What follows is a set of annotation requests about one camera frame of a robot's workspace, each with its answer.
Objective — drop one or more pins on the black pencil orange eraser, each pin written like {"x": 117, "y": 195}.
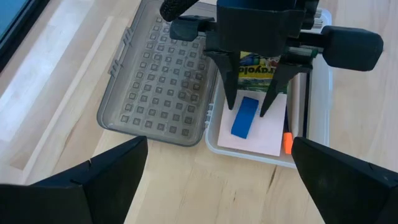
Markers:
{"x": 287, "y": 143}

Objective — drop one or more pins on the black metal table frame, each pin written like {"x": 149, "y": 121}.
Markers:
{"x": 21, "y": 31}

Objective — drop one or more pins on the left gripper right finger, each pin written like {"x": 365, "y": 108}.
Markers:
{"x": 348, "y": 193}

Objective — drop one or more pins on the yellow green crayon box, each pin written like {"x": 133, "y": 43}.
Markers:
{"x": 253, "y": 73}

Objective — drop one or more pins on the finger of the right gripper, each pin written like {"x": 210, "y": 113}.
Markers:
{"x": 289, "y": 73}
{"x": 230, "y": 71}

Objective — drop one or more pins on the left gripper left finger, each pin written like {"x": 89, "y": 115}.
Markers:
{"x": 93, "y": 193}

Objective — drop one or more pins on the clear pencil case grey lid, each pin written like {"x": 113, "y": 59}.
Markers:
{"x": 161, "y": 93}

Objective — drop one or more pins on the blue eraser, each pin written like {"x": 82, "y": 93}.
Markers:
{"x": 244, "y": 118}

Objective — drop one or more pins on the pink sticky note pad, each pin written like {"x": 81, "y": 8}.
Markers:
{"x": 267, "y": 133}

